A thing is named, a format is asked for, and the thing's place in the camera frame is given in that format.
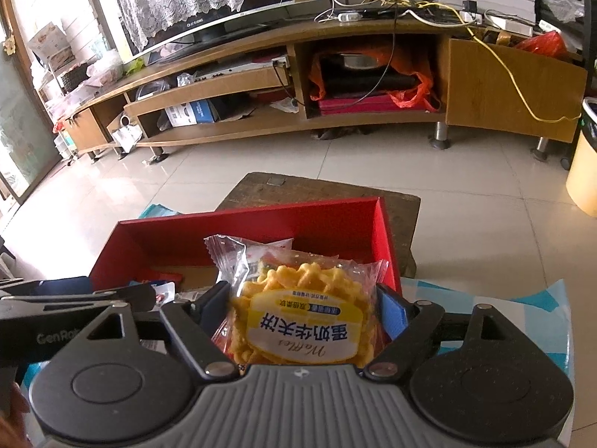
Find red flat box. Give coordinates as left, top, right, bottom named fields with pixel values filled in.
left=318, top=92, right=441, bottom=115

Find wooden TV stand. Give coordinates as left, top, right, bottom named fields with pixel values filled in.
left=63, top=18, right=588, bottom=159

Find red plastic bag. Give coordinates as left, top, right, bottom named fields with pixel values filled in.
left=515, top=32, right=567, bottom=54

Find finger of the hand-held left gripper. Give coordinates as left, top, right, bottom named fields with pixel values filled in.
left=0, top=283, right=158, bottom=321
left=0, top=276, right=93, bottom=298

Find white flat device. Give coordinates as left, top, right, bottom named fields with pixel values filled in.
left=485, top=13, right=533, bottom=36

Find silver set-top box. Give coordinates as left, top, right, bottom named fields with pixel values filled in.
left=193, top=56, right=292, bottom=85

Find blue and white box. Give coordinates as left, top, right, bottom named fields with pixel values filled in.
left=164, top=99, right=220, bottom=128

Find black flat case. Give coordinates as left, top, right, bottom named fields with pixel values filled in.
left=322, top=56, right=423, bottom=100

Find printed cardboard box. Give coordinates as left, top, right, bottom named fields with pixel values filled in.
left=28, top=22, right=72, bottom=64

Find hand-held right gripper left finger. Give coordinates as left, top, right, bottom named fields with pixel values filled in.
left=86, top=281, right=240, bottom=380

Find orange plastic bag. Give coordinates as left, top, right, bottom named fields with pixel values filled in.
left=308, top=47, right=441, bottom=110

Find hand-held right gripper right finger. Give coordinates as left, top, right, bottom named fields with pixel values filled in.
left=363, top=284, right=511, bottom=380

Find black basket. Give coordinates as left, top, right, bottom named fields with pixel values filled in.
left=60, top=63, right=90, bottom=90

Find steel pot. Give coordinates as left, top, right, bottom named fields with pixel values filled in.
left=338, top=52, right=378, bottom=70

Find person's left hand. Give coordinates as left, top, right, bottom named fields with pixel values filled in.
left=0, top=382, right=32, bottom=432

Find yellow trash bin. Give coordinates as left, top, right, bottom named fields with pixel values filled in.
left=566, top=97, right=597, bottom=218

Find blue white checkered tablecloth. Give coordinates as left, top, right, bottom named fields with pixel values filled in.
left=137, top=203, right=572, bottom=448

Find yellow waffle packet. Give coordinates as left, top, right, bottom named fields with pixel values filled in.
left=204, top=234, right=390, bottom=367

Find yellow cable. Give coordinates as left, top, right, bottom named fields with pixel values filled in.
left=438, top=2, right=583, bottom=123

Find white paper sheets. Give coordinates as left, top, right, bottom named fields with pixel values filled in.
left=112, top=126, right=143, bottom=153

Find red cardboard box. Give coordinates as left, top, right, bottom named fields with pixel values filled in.
left=88, top=197, right=403, bottom=337

